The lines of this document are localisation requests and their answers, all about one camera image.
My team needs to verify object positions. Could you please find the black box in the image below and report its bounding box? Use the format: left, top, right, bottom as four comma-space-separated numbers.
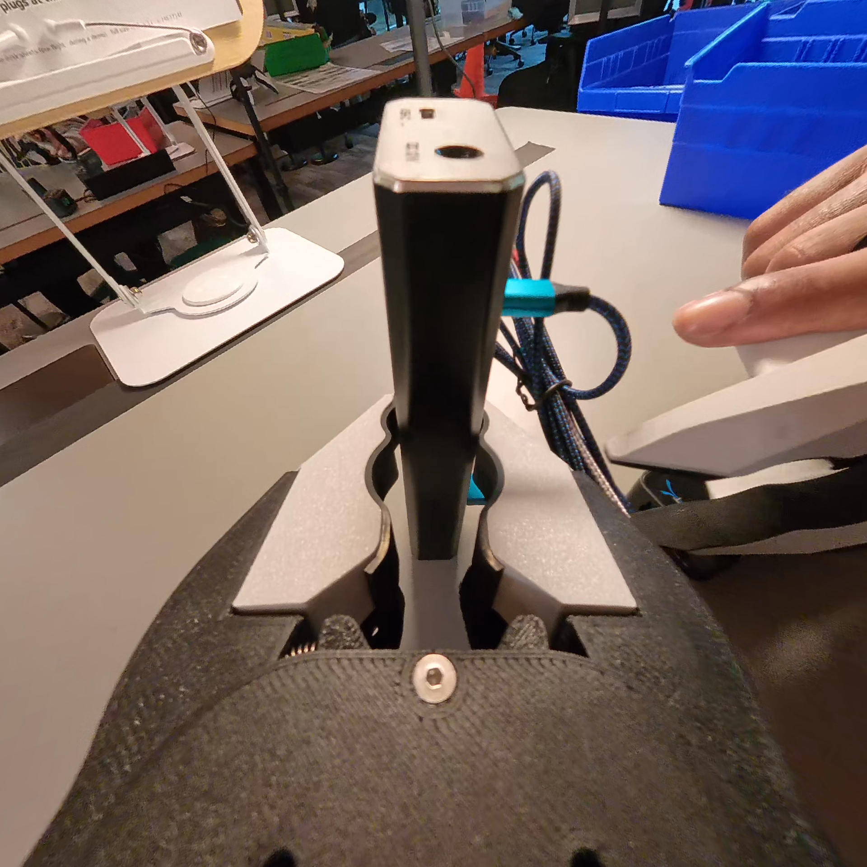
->
84, 148, 178, 202

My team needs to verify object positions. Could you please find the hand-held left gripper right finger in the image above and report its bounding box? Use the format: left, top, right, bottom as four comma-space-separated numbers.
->
474, 405, 640, 619

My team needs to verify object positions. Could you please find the grey metal pole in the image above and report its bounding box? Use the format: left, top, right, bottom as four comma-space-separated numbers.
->
405, 0, 436, 103

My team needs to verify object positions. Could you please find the printed instruction sheet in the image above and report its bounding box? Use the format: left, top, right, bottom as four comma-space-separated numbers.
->
0, 0, 243, 89

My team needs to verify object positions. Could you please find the silver plug braided usb cable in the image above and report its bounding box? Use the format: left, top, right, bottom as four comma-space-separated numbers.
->
542, 389, 632, 519

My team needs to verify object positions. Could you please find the dark grey usb hub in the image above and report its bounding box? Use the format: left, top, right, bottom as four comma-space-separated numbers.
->
373, 98, 527, 563

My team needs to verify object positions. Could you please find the white document stand wooden board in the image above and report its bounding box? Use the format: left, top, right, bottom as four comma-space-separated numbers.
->
0, 0, 346, 388

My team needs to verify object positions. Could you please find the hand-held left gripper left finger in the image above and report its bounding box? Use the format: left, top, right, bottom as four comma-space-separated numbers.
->
232, 394, 402, 620

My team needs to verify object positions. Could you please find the orange traffic cone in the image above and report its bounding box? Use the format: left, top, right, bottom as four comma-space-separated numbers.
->
452, 42, 490, 103

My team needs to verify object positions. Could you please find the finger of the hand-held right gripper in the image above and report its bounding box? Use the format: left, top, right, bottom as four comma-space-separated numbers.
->
605, 329, 867, 480

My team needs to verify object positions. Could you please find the green box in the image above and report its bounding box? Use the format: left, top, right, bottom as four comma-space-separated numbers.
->
261, 30, 333, 77

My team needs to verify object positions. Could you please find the large blue storage bin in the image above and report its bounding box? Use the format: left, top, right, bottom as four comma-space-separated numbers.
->
578, 0, 769, 123
659, 0, 867, 221

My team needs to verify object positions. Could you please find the long wooden desk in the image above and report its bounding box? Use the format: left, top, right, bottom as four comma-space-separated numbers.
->
0, 132, 261, 266
175, 14, 532, 136

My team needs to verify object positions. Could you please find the person's right hand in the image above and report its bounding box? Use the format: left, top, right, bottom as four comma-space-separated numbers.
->
672, 144, 867, 350

